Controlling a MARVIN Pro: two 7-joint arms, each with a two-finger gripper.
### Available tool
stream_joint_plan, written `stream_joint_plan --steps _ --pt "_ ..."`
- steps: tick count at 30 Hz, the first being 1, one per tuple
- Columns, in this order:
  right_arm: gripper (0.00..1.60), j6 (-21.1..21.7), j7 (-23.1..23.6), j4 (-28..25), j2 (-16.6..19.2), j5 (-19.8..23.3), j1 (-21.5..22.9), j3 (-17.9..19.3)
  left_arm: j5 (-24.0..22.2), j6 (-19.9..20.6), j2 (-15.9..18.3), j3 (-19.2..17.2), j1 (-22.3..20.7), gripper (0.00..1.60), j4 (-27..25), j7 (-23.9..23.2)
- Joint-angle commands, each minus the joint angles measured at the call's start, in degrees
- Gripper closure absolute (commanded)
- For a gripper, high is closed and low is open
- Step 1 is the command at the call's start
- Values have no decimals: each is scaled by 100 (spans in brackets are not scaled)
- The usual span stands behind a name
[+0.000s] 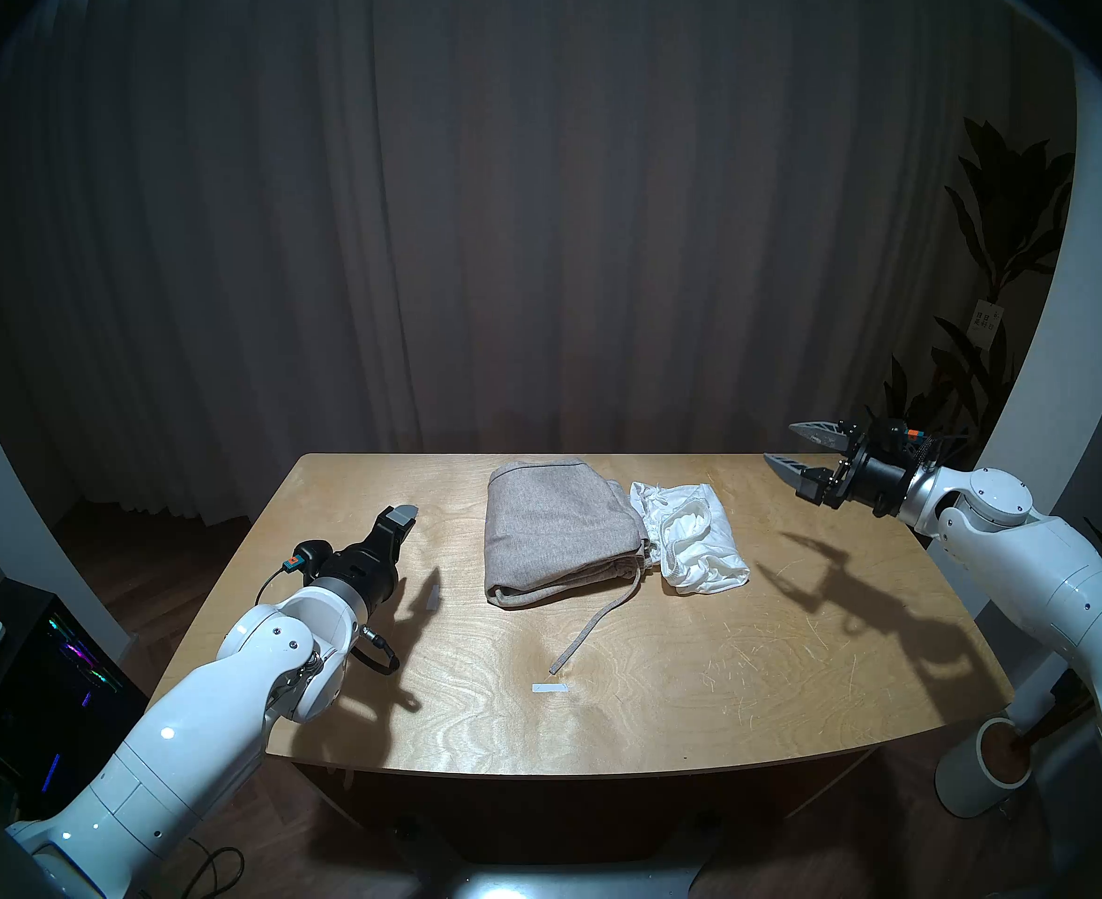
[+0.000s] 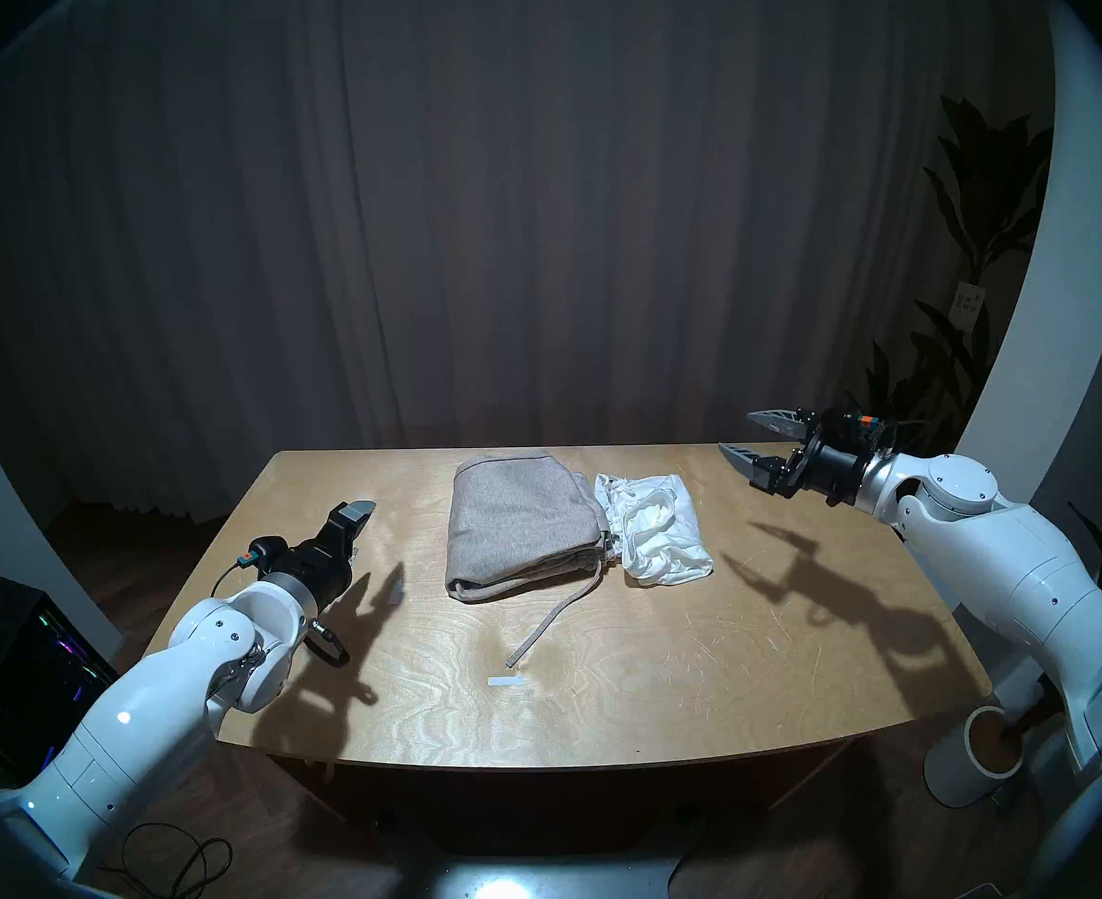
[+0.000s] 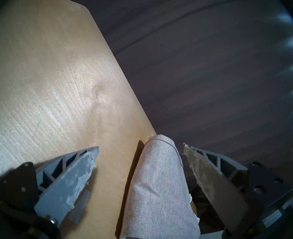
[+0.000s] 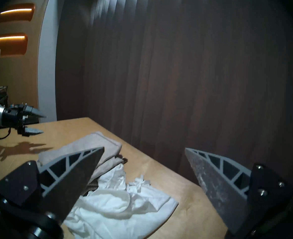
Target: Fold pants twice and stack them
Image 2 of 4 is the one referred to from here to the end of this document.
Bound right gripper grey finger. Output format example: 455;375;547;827
747;406;812;437
719;443;786;488

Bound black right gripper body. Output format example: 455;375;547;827
750;408;878;509

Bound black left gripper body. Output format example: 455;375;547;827
273;511;359;619

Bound white frilled shorts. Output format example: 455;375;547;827
593;473;716;587

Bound grey drawstring pants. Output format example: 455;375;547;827
445;450;620;671

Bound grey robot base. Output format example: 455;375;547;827
401;855;683;899

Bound black computer tower with lights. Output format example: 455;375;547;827
0;577;126;786

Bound tall dark leafy plant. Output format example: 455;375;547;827
846;96;1056;533

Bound beige pleated curtain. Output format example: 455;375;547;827
0;0;1048;523

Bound small plant in white pot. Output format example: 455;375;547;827
924;504;1102;809

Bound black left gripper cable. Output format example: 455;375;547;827
209;537;350;669

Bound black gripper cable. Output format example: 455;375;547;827
851;410;926;439
209;537;350;669

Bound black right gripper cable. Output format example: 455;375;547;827
851;410;926;439

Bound black floor cable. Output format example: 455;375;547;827
92;818;233;899

